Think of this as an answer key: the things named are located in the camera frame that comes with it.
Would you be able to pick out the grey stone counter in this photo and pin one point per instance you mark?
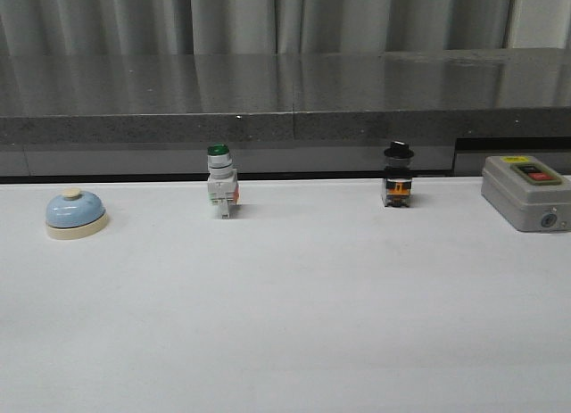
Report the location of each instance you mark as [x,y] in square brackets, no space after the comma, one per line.
[145,117]

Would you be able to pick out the green push button switch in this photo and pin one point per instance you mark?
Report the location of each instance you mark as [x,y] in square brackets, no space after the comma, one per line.
[222,183]

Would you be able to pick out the grey pleated curtain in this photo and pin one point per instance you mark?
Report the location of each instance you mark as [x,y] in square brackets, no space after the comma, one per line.
[85,27]

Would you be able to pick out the blue desk call bell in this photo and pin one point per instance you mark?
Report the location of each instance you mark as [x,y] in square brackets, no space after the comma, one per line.
[74,214]

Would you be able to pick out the grey control switch box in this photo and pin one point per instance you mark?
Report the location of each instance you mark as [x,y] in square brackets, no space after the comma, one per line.
[529,194]

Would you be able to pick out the black rotary selector switch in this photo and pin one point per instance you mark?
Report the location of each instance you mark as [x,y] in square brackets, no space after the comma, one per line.
[397,183]

